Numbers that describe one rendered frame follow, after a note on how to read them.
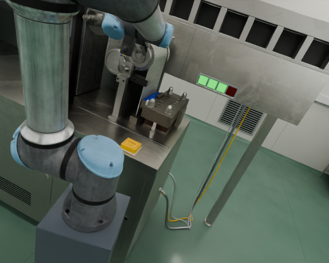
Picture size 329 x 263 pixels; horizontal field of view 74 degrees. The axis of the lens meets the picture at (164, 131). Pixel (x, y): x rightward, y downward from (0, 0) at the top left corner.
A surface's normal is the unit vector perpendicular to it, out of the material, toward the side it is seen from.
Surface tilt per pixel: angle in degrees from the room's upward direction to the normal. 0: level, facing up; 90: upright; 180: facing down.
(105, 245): 0
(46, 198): 90
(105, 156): 8
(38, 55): 98
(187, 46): 90
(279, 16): 90
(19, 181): 90
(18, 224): 0
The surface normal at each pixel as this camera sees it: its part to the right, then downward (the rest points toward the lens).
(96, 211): 0.43, 0.26
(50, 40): 0.57, 0.62
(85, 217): 0.09, 0.19
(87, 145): 0.43, -0.79
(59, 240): -0.12, 0.44
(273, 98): -0.32, 0.36
